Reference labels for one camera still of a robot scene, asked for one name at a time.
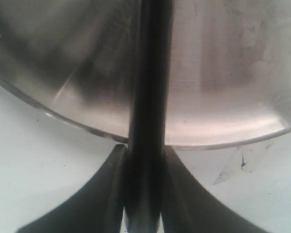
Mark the round stainless steel plate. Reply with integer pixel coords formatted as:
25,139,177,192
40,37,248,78
0,0,291,149

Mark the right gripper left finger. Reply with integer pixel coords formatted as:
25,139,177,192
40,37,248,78
18,144,127,233

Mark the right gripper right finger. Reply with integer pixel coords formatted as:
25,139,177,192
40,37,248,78
162,147,264,233

